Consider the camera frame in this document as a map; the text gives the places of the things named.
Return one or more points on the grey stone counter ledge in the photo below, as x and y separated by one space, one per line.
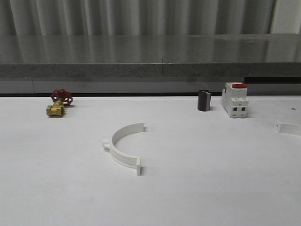
149 65

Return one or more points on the brass valve red handwheel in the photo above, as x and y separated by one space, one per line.
61 98

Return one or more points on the white circuit breaker red switch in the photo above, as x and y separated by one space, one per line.
234 99

